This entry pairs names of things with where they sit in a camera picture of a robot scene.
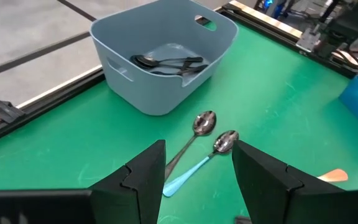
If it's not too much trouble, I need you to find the blue-handled metal spoon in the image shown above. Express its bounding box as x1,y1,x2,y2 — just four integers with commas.
162,129,240,198

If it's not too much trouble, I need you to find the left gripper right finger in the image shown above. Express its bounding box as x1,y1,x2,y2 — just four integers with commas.
231,139,358,224

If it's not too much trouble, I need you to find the orange-handled metal spoon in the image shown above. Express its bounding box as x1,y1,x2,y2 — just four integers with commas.
317,168,349,183

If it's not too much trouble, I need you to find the grey-blue plastic tub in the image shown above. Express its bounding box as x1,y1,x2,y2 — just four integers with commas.
89,0,239,116

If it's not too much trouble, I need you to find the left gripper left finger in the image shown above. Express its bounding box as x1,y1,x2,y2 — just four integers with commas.
0,139,167,224

